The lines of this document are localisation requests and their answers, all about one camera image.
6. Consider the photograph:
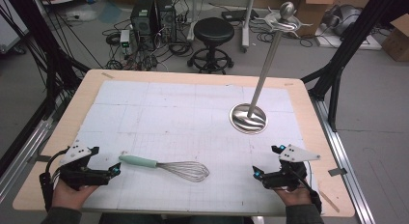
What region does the grey tape strip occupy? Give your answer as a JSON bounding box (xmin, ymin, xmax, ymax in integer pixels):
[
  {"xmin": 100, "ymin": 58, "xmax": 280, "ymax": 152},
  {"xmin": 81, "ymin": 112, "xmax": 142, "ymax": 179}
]
[
  {"xmin": 26, "ymin": 154, "xmax": 52, "ymax": 164},
  {"xmin": 327, "ymin": 167, "xmax": 348, "ymax": 178}
]

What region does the white floor platform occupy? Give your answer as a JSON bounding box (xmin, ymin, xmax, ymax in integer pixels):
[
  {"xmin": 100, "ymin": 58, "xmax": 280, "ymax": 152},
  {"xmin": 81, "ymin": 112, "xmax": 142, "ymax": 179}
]
[{"xmin": 314, "ymin": 23, "xmax": 383, "ymax": 51}]

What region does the person's left hand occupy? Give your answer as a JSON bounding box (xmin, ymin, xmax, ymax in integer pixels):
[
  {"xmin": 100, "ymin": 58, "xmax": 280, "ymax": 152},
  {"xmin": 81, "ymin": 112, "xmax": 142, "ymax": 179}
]
[{"xmin": 51, "ymin": 180, "xmax": 99, "ymax": 212}]

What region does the green-handled wire whisk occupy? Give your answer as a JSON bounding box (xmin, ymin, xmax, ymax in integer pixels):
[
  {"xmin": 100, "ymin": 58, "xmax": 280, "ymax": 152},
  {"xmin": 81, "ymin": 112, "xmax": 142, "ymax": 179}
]
[{"xmin": 118, "ymin": 154, "xmax": 211, "ymax": 183}]

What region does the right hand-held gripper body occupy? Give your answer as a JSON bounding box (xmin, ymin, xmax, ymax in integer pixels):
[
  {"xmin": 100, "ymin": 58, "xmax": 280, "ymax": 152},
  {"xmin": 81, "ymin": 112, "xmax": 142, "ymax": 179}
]
[{"xmin": 262, "ymin": 143, "xmax": 322, "ymax": 191}]

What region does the white grid mat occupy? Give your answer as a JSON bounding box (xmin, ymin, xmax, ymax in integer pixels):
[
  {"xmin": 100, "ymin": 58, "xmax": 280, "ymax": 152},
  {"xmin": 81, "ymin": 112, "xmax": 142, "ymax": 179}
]
[{"xmin": 76, "ymin": 80, "xmax": 320, "ymax": 216}]

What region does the small silver power box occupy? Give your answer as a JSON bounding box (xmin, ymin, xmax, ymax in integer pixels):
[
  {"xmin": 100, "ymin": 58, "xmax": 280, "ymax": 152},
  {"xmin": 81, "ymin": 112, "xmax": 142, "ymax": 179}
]
[{"xmin": 120, "ymin": 29, "xmax": 132, "ymax": 55}]

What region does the person's right hand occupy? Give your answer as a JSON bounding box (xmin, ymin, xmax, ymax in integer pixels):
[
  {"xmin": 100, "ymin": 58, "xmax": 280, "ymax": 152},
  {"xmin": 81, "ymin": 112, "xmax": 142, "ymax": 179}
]
[{"xmin": 273, "ymin": 186, "xmax": 314, "ymax": 209}]

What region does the open cardboard box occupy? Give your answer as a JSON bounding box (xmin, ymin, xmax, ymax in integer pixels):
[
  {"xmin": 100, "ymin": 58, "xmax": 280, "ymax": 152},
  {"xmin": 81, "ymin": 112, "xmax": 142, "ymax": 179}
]
[{"xmin": 286, "ymin": 0, "xmax": 338, "ymax": 38}]

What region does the left hand-held gripper cable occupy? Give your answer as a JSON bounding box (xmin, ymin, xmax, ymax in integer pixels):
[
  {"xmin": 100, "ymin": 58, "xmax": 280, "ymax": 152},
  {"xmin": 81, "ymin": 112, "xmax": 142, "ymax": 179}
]
[{"xmin": 39, "ymin": 148, "xmax": 70, "ymax": 213}]

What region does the black round stool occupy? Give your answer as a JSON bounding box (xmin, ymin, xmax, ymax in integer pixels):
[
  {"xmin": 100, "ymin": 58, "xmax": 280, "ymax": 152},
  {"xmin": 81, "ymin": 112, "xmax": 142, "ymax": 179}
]
[{"xmin": 186, "ymin": 16, "xmax": 235, "ymax": 75}]

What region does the hand-held gripper cable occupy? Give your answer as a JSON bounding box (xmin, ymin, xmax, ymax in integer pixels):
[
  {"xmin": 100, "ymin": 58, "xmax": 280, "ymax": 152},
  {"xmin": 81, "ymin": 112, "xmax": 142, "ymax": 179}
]
[
  {"xmin": 39, "ymin": 148, "xmax": 70, "ymax": 213},
  {"xmin": 297, "ymin": 160, "xmax": 323, "ymax": 214}
]

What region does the wooden table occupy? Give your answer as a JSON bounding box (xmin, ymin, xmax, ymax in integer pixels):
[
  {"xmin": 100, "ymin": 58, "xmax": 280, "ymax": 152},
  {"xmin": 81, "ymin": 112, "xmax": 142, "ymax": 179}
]
[{"xmin": 12, "ymin": 69, "xmax": 357, "ymax": 218}]

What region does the grey round appliance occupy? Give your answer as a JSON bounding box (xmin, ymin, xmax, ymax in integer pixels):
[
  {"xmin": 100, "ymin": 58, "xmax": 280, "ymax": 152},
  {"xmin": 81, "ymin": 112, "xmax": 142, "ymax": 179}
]
[{"xmin": 322, "ymin": 4, "xmax": 364, "ymax": 37}]

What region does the tangle of floor cables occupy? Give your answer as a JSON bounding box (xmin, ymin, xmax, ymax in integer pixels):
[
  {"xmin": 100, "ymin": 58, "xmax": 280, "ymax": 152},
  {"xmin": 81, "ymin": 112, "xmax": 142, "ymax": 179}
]
[{"xmin": 101, "ymin": 19, "xmax": 194, "ymax": 71}]

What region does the flat black device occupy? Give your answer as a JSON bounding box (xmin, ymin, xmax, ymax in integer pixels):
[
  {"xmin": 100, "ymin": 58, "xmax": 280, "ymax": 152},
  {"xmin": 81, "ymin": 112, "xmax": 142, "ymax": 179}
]
[{"xmin": 221, "ymin": 8, "xmax": 260, "ymax": 23}]

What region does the closed cardboard box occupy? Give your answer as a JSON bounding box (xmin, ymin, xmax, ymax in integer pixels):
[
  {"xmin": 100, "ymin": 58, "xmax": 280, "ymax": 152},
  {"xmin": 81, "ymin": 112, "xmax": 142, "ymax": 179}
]
[{"xmin": 381, "ymin": 14, "xmax": 409, "ymax": 63}]

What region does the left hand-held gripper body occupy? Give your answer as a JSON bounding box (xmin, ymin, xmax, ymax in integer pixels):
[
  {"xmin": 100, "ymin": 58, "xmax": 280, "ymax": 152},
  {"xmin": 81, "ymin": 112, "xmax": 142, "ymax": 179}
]
[{"xmin": 58, "ymin": 140, "xmax": 110, "ymax": 191}]

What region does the silver metal stand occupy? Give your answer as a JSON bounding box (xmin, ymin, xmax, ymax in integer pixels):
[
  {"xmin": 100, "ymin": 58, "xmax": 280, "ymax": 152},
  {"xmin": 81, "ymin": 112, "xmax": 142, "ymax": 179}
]
[{"xmin": 229, "ymin": 1, "xmax": 314, "ymax": 135}]

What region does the black frame post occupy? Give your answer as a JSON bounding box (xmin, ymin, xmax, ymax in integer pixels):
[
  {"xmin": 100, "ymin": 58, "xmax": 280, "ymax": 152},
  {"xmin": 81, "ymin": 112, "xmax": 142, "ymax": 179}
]
[
  {"xmin": 3, "ymin": 0, "xmax": 91, "ymax": 121},
  {"xmin": 300, "ymin": 0, "xmax": 409, "ymax": 132}
]

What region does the aluminium rail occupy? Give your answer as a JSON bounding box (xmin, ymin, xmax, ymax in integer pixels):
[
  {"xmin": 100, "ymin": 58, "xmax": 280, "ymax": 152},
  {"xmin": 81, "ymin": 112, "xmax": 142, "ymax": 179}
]
[
  {"xmin": 311, "ymin": 97, "xmax": 376, "ymax": 224},
  {"xmin": 0, "ymin": 97, "xmax": 64, "ymax": 204}
]

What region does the white rolling stand leg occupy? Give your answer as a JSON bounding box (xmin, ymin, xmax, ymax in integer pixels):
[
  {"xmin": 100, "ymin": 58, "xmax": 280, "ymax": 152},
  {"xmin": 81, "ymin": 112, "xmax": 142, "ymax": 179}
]
[
  {"xmin": 186, "ymin": 0, "xmax": 201, "ymax": 42},
  {"xmin": 240, "ymin": 0, "xmax": 256, "ymax": 54}
]

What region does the clear plastic bag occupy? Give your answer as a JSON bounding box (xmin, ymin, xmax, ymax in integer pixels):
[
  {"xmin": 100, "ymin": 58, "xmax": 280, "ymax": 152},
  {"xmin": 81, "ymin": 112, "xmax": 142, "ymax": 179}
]
[{"xmin": 65, "ymin": 9, "xmax": 98, "ymax": 23}]

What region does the right hand-held gripper cable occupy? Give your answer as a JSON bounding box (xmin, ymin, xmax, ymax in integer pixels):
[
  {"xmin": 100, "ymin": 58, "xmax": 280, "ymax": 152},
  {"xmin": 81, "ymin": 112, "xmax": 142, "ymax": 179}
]
[{"xmin": 297, "ymin": 160, "xmax": 323, "ymax": 214}]

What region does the black computer tower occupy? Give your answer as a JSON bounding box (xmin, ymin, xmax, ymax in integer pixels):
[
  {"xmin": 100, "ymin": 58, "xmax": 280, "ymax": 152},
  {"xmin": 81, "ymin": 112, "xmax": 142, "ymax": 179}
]
[
  {"xmin": 129, "ymin": 0, "xmax": 156, "ymax": 42},
  {"xmin": 155, "ymin": 0, "xmax": 177, "ymax": 43}
]

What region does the thin wooden stick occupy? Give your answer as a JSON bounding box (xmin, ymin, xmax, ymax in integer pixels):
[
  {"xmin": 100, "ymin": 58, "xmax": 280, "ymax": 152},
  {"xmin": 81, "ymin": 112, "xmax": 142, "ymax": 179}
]
[{"xmin": 317, "ymin": 189, "xmax": 341, "ymax": 214}]

